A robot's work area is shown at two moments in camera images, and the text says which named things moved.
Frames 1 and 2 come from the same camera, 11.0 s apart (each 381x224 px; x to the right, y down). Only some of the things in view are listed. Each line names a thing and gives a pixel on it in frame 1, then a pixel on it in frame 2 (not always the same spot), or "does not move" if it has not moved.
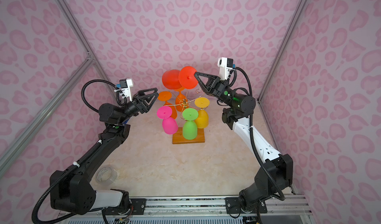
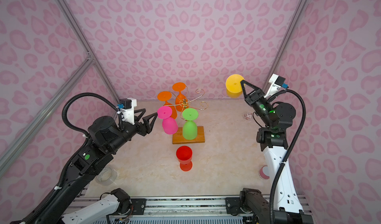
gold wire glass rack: x=185 y=103 does not move
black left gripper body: x=133 y=110 → x=130 y=131
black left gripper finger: x=150 y=101 → x=149 y=126
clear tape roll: x=106 y=176 does not move
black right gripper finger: x=210 y=97 → x=247 y=100
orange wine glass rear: x=181 y=103 does not move
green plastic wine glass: x=190 y=127 does not move
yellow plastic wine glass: x=202 y=120 → x=233 y=85
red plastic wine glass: x=174 y=79 → x=184 y=155
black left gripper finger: x=141 y=93 → x=143 y=110
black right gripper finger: x=212 y=82 → x=256 y=88
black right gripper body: x=224 y=93 → x=260 y=106
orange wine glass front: x=166 y=96 does not move
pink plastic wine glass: x=169 y=124 does not move
